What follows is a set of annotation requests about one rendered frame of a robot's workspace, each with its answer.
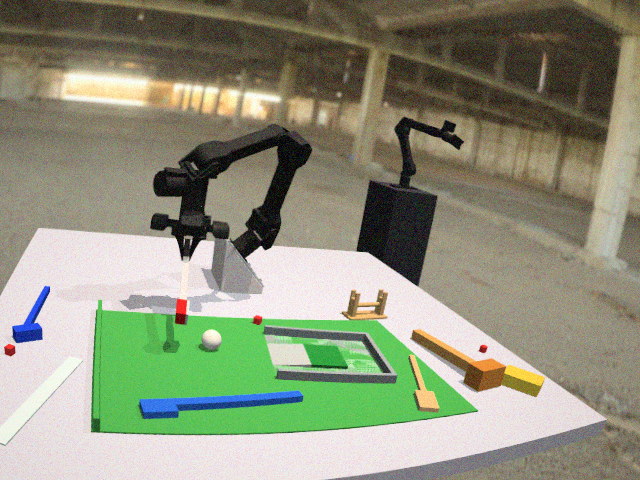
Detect yellow rectangular block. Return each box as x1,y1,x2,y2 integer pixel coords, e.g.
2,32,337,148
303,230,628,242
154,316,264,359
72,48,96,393
501,365,545,397

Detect white ball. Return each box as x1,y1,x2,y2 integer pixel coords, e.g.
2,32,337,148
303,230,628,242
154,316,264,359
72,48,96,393
202,329,222,350

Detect green putting mat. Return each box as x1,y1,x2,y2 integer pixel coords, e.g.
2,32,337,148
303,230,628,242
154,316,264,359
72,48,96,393
91,309,478,436

